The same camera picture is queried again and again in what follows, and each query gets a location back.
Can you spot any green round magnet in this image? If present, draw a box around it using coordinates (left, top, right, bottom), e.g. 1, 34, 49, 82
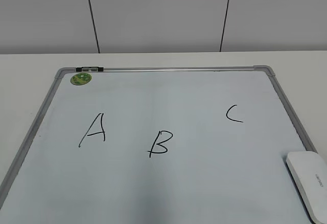
70, 73, 92, 86

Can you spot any white board with grey frame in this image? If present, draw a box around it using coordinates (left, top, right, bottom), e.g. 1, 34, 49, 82
1, 66, 317, 223

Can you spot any white board eraser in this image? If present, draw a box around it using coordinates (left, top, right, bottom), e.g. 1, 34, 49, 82
286, 151, 326, 223

